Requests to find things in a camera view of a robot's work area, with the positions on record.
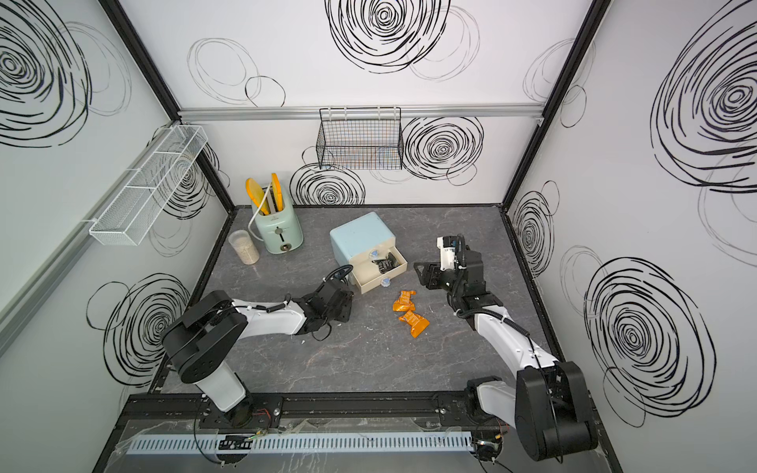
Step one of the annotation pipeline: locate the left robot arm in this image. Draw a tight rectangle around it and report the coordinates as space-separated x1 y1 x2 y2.
160 264 354 428

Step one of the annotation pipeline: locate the orange cookie packet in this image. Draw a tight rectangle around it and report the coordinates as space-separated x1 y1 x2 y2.
392 290 416 313
398 311 430 338

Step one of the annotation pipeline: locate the blue cream drawer cabinet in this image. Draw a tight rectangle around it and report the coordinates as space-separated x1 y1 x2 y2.
329 212 396 265

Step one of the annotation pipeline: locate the white mesh wall shelf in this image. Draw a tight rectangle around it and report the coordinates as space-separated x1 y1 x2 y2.
89 125 209 246

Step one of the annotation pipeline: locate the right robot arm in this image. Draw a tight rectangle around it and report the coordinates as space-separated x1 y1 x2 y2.
414 262 599 461

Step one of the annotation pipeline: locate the slotted grey cable duct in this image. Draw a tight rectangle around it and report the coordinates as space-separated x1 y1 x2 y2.
126 432 473 456

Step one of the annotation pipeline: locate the black wire wall basket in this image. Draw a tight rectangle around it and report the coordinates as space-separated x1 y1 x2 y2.
315 106 404 171

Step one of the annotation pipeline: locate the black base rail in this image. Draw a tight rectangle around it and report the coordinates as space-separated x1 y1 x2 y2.
117 391 595 428

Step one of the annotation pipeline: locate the clear plastic cup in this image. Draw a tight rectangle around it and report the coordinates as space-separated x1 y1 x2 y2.
228 230 259 265

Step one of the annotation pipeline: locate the yellow toast slice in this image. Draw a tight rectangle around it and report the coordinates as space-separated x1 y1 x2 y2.
246 179 269 215
271 173 284 212

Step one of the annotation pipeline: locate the cream drawer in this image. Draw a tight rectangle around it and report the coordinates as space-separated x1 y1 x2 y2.
350 246 408 295

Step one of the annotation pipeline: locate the yellow toast slice left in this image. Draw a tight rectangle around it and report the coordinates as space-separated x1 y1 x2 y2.
246 179 269 215

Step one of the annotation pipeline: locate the yellow toast slice right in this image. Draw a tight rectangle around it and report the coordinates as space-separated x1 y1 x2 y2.
271 173 284 212

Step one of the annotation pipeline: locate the mint green toaster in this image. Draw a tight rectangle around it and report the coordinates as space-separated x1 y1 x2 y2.
252 194 304 255

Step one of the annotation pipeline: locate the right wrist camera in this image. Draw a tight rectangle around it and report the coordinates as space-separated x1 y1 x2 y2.
437 236 461 271

